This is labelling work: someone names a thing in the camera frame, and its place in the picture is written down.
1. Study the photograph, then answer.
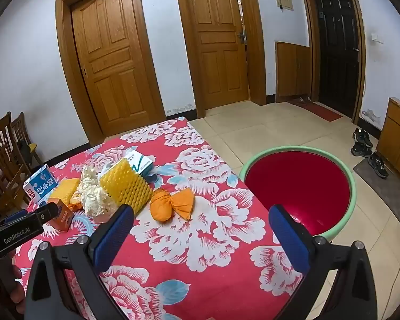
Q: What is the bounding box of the black bag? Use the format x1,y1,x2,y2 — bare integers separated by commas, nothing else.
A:
16,140,31,167

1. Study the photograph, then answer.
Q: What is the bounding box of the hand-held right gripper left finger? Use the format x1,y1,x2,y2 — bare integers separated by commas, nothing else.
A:
23,203,135,320

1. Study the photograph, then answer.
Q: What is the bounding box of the black entrance door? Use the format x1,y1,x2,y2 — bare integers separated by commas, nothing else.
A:
300,0,367,125

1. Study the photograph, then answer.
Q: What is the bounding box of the black sneaker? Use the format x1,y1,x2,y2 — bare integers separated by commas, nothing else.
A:
353,128,374,149
367,151,390,179
351,142,373,158

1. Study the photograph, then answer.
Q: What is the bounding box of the red round stool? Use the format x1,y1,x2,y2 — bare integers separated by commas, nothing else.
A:
238,145,357,242

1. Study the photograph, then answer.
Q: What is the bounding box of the yellow foam net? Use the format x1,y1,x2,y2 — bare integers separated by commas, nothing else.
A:
99,158,153,215

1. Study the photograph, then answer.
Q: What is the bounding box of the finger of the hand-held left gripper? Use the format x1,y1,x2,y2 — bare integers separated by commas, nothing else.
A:
36,203,61,225

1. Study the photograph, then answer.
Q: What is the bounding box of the closed wooden door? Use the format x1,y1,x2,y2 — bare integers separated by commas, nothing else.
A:
55,0,167,139

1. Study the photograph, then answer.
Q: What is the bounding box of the person's left hand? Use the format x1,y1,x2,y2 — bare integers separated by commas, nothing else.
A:
0,250,25,315

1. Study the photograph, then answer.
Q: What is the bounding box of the low wooden wall cabinet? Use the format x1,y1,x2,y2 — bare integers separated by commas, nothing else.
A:
275,41,312,102

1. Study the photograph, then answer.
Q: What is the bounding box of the orange crumpled cloth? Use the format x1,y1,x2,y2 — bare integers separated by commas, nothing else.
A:
150,187,195,223

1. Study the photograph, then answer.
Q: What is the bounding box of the red floral tablecloth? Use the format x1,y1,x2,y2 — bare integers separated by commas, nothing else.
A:
15,117,304,320

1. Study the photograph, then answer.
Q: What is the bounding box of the white green box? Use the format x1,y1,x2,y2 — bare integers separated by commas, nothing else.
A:
122,147,155,175

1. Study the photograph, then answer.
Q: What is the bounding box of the wooden side cabinet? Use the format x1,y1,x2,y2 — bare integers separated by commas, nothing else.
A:
376,97,400,182

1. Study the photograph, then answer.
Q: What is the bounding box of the grey floor mat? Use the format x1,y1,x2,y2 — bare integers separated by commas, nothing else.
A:
353,157,400,237

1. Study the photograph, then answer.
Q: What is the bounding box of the red doormat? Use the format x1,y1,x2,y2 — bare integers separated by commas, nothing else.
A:
287,99,343,122

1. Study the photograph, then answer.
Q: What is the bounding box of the blue white milk carton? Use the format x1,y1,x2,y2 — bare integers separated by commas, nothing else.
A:
23,164,57,205

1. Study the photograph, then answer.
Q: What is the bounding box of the small orange box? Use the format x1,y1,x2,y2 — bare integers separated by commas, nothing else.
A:
47,198,74,232

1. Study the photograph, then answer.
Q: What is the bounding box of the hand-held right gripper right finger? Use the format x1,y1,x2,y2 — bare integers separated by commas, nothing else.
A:
268,204,379,320

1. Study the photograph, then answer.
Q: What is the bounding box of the wooden door with ornament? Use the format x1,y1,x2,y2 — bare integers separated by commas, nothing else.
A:
173,0,267,110

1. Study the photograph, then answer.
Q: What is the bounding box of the wooden chair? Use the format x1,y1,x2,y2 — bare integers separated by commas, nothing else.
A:
0,111,32,221
10,111,44,167

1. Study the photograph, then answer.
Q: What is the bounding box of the orange snack packet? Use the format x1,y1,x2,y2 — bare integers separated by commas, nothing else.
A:
49,178,84,212

